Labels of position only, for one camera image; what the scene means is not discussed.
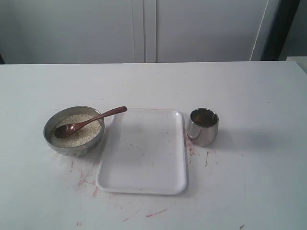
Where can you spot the brown wooden spoon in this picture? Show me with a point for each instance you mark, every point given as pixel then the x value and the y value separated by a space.
pixel 69 129

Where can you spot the stainless steel cup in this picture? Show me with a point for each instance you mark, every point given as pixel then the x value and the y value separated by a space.
pixel 202 127

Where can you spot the steel bowl of rice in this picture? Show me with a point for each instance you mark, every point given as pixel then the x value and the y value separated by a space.
pixel 83 141

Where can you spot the white plastic tray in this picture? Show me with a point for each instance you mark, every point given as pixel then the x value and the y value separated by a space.
pixel 144 153

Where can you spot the white cabinet in background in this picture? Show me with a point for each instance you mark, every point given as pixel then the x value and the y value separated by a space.
pixel 134 31

